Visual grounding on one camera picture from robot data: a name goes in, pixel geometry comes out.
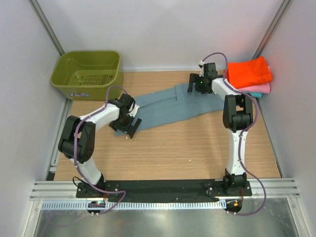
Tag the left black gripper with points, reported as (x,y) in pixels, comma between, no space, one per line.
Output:
(115,125)

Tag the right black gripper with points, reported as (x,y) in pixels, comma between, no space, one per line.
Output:
(195,78)

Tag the grey-blue t shirt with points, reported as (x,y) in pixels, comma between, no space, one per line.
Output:
(174,104)

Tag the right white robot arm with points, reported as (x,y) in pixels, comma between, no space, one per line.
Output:
(237,116)

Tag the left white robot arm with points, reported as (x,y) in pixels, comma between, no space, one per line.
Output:
(77,141)

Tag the orange folded t shirt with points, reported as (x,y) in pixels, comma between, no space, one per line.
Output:
(250,73)

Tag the olive green plastic basket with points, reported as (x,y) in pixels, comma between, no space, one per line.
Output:
(86,75)

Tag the teal folded t shirt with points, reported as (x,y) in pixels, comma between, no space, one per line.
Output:
(255,94)

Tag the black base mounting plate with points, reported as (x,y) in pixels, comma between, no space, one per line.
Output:
(171,191)

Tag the pink folded t shirt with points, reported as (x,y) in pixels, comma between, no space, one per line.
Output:
(262,88)

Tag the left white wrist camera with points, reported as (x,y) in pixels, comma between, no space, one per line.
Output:
(132,112)

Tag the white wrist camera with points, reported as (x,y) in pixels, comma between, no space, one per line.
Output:
(203,68)
(132,112)

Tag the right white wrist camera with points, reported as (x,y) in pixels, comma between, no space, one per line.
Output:
(203,68)

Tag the aluminium frame rail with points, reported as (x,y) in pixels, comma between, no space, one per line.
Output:
(54,190)

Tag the white slotted cable duct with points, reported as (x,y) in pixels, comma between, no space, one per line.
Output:
(96,205)

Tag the right corner aluminium post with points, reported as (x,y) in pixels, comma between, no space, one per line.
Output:
(281,11)

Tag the corner aluminium post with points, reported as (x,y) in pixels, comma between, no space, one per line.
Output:
(281,11)
(46,25)

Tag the left corner aluminium post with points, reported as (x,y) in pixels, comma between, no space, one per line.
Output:
(46,25)

